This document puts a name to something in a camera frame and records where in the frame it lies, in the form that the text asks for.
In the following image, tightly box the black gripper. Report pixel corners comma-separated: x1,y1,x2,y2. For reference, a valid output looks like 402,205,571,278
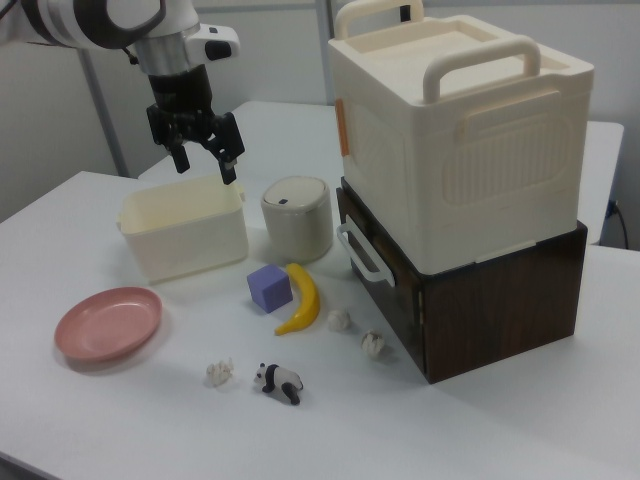
145,63,247,187

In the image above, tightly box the purple cube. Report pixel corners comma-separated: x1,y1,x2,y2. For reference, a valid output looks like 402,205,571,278
246,263,293,315

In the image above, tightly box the pink plate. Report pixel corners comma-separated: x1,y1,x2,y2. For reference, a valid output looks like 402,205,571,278
53,286,165,363

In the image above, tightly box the cream open plastic bin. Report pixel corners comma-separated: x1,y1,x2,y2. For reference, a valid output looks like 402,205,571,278
116,173,250,286

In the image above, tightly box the small beige lidded trash can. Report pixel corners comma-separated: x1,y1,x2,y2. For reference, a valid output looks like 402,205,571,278
260,175,334,265

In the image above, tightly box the yellow toy banana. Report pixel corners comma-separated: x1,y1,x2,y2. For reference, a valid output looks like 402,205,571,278
273,262,321,337

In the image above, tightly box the clear tray with pencil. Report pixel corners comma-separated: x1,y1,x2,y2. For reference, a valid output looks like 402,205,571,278
335,222,396,287

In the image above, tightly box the panda figurine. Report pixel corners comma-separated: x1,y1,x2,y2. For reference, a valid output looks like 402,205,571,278
252,362,305,407

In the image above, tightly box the dark wood drawer cabinet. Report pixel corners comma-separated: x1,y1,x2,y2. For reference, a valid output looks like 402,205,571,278
333,177,589,385

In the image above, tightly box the cream storage box with handles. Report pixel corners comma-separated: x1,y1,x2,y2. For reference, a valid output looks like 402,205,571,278
327,0,596,274

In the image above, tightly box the thin black wall cable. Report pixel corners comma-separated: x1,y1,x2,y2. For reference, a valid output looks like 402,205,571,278
607,199,631,249

